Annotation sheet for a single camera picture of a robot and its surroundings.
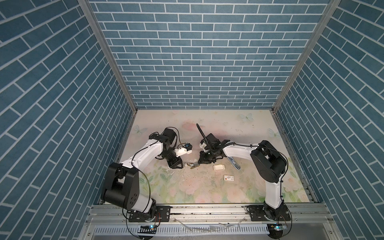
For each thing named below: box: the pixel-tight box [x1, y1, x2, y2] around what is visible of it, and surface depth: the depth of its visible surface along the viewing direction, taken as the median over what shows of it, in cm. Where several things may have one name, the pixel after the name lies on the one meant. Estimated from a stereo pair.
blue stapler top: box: [227, 156, 241, 170], surface depth 93 cm
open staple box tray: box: [213, 164, 226, 171], surface depth 92 cm
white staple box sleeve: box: [224, 175, 235, 181], surface depth 86 cm
